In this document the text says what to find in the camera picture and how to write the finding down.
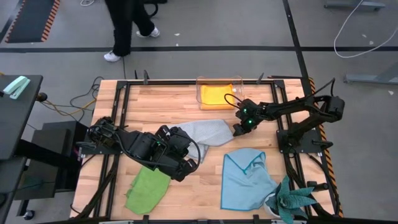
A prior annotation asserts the grey waffle microfiber towel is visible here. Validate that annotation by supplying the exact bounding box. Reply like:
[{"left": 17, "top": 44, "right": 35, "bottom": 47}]
[{"left": 174, "top": 119, "right": 235, "bottom": 164}]

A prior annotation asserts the orange black hazard strip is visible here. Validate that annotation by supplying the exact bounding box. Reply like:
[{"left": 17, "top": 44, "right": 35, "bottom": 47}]
[{"left": 307, "top": 77, "right": 345, "bottom": 218}]

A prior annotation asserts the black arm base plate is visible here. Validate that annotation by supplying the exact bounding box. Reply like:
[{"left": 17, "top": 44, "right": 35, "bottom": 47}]
[
  {"left": 276, "top": 129, "right": 334, "bottom": 156},
  {"left": 76, "top": 139, "right": 124, "bottom": 156}
]

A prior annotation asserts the orange microfiber towel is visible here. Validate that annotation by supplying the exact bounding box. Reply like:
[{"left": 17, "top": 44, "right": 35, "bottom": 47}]
[{"left": 200, "top": 83, "right": 236, "bottom": 111}]

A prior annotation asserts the person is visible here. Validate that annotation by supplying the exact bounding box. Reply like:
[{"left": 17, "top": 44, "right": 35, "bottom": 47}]
[{"left": 103, "top": 0, "right": 161, "bottom": 63}]

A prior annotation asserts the black cable bundle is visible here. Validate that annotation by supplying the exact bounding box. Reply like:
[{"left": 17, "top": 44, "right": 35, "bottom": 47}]
[{"left": 40, "top": 76, "right": 105, "bottom": 123}]

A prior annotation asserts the yellow cable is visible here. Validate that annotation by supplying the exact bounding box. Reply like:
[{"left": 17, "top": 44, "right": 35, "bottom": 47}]
[{"left": 46, "top": 98, "right": 97, "bottom": 116}]

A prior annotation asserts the black clamp handle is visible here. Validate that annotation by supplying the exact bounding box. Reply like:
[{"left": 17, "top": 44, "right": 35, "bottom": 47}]
[{"left": 306, "top": 180, "right": 330, "bottom": 192}]

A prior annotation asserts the mint green stapler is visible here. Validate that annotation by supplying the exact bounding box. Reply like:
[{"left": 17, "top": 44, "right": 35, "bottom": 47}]
[{"left": 2, "top": 75, "right": 32, "bottom": 100}]

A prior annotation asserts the black cabinet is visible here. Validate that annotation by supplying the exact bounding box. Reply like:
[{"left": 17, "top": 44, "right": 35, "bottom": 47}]
[{"left": 14, "top": 120, "right": 83, "bottom": 200}]

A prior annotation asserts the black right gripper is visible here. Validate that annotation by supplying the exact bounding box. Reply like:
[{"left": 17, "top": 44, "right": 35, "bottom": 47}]
[{"left": 232, "top": 98, "right": 266, "bottom": 138}]

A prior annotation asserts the black side desk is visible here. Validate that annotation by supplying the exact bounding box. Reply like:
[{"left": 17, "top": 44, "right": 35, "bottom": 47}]
[{"left": 0, "top": 73, "right": 44, "bottom": 161}]

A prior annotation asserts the clear plastic bin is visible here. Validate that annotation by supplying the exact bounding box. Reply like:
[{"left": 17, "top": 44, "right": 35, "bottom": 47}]
[{"left": 195, "top": 75, "right": 244, "bottom": 107}]

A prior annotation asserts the green microfiber towel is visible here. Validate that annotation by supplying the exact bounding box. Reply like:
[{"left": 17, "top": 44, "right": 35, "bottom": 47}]
[{"left": 124, "top": 166, "right": 172, "bottom": 215}]

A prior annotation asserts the black aluminium table frame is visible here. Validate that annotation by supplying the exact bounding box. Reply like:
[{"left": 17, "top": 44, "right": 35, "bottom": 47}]
[{"left": 73, "top": 79, "right": 341, "bottom": 220}]

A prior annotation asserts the grey desk foot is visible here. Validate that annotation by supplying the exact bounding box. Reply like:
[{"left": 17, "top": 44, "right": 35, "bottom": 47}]
[
  {"left": 324, "top": 0, "right": 387, "bottom": 10},
  {"left": 343, "top": 61, "right": 398, "bottom": 85}
]

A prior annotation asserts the black hazard-edged floor mat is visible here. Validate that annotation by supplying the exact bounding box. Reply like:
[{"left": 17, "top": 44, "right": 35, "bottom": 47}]
[{"left": 4, "top": 0, "right": 62, "bottom": 44}]

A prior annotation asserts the teal artificial potted plant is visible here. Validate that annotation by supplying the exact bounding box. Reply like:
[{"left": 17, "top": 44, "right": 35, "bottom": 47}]
[{"left": 263, "top": 175, "right": 318, "bottom": 224}]

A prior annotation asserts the black rod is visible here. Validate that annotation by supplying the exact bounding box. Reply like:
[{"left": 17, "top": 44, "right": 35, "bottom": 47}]
[{"left": 267, "top": 75, "right": 303, "bottom": 80}]

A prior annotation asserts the light blue microfiber towel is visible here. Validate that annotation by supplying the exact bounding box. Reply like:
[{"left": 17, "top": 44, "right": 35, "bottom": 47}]
[{"left": 220, "top": 147, "right": 279, "bottom": 212}]

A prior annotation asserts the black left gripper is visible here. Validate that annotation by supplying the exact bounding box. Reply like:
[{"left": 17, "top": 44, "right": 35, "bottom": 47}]
[{"left": 155, "top": 124, "right": 200, "bottom": 183}]

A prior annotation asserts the white floor cable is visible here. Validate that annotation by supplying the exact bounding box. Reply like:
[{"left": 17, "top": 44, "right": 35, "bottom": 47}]
[{"left": 333, "top": 0, "right": 398, "bottom": 59}]

